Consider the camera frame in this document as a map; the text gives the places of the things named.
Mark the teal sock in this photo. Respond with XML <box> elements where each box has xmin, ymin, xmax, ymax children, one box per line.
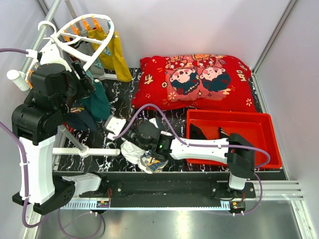
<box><xmin>81</xmin><ymin>79</ymin><xmax>111</xmax><ymax>122</ymax></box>

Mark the navy blue sock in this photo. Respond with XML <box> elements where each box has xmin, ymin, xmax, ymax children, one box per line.
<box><xmin>64</xmin><ymin>107</ymin><xmax>97</xmax><ymax>132</ymax></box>

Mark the black striped sock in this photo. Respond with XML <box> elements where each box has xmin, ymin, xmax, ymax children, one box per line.
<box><xmin>189</xmin><ymin>123</ymin><xmax>207</xmax><ymax>140</ymax></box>
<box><xmin>218</xmin><ymin>127</ymin><xmax>229</xmax><ymax>139</ymax></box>

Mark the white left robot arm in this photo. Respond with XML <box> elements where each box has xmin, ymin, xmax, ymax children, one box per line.
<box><xmin>11</xmin><ymin>61</ymin><xmax>108</xmax><ymax>216</ymax></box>

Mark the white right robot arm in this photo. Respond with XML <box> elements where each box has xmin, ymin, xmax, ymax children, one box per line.
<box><xmin>121</xmin><ymin>122</ymin><xmax>255</xmax><ymax>198</ymax></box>

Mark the white round sock hanger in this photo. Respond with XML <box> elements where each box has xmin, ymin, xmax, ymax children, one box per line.
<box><xmin>37</xmin><ymin>13</ymin><xmax>115</xmax><ymax>71</ymax></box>

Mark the grey sock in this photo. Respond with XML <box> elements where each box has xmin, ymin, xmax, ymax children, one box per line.
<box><xmin>88</xmin><ymin>58</ymin><xmax>105</xmax><ymax>79</ymax></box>

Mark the white printed t-shirt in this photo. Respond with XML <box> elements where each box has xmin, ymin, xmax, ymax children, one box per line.
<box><xmin>120</xmin><ymin>118</ymin><xmax>170</xmax><ymax>174</ymax></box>

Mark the yellow sock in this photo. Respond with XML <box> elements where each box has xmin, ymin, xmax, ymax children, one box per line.
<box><xmin>88</xmin><ymin>27</ymin><xmax>106</xmax><ymax>40</ymax></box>
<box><xmin>99</xmin><ymin>31</ymin><xmax>132</xmax><ymax>82</ymax></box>

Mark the red sock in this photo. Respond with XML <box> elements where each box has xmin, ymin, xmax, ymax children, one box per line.
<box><xmin>63</xmin><ymin>122</ymin><xmax>76</xmax><ymax>134</ymax></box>

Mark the white drying rack stand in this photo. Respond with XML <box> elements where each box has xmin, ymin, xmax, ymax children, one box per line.
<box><xmin>6</xmin><ymin>0</ymin><xmax>130</xmax><ymax>157</ymax></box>

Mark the red cartoon print pillow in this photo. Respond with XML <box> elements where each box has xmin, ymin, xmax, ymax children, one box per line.
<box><xmin>132</xmin><ymin>54</ymin><xmax>256</xmax><ymax>113</ymax></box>

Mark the red plastic bin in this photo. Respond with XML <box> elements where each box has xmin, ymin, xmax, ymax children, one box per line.
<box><xmin>186</xmin><ymin>110</ymin><xmax>282</xmax><ymax>169</ymax></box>

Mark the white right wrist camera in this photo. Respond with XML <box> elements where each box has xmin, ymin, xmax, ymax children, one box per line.
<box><xmin>104</xmin><ymin>116</ymin><xmax>127</xmax><ymax>140</ymax></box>

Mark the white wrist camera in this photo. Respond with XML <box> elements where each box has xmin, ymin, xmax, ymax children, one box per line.
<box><xmin>104</xmin><ymin>116</ymin><xmax>127</xmax><ymax>140</ymax></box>
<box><xmin>26</xmin><ymin>44</ymin><xmax>72</xmax><ymax>72</ymax></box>

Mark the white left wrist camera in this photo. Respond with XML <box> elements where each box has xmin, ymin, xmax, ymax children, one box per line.
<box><xmin>26</xmin><ymin>44</ymin><xmax>72</xmax><ymax>72</ymax></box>

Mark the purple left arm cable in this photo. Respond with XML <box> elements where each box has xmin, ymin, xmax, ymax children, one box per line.
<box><xmin>0</xmin><ymin>47</ymin><xmax>63</xmax><ymax>229</ymax></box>

